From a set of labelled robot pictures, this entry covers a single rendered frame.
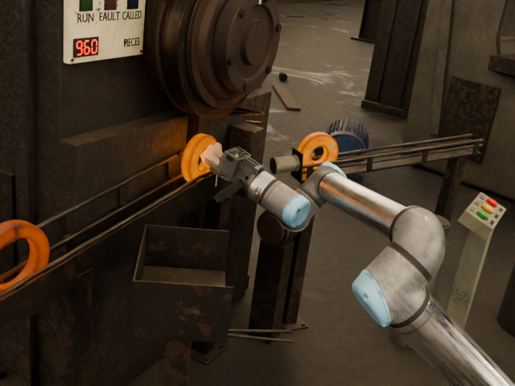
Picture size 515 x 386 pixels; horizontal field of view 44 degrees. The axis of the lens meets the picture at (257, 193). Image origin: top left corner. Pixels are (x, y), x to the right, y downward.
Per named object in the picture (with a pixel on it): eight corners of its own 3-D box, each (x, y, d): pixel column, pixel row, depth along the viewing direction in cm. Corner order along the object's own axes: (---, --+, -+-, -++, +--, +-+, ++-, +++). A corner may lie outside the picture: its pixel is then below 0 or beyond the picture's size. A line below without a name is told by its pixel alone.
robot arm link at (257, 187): (270, 200, 187) (253, 209, 179) (257, 191, 188) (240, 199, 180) (281, 175, 182) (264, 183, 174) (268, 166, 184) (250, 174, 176)
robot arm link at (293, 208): (296, 233, 181) (290, 225, 172) (261, 209, 185) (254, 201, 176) (315, 207, 182) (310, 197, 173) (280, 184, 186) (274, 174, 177)
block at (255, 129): (219, 190, 218) (227, 123, 209) (232, 184, 225) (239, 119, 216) (245, 199, 214) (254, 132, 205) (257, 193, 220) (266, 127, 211)
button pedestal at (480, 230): (417, 356, 238) (457, 207, 214) (435, 328, 257) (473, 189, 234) (459, 374, 231) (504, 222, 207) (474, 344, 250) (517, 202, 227)
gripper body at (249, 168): (236, 144, 187) (268, 165, 183) (227, 168, 191) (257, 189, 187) (221, 149, 181) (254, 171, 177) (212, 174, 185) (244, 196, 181)
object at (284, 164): (269, 171, 221) (269, 155, 218) (292, 167, 224) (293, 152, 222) (276, 177, 216) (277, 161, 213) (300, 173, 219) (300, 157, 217)
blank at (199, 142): (179, 142, 182) (188, 145, 180) (210, 125, 193) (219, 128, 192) (180, 190, 189) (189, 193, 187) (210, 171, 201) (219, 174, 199)
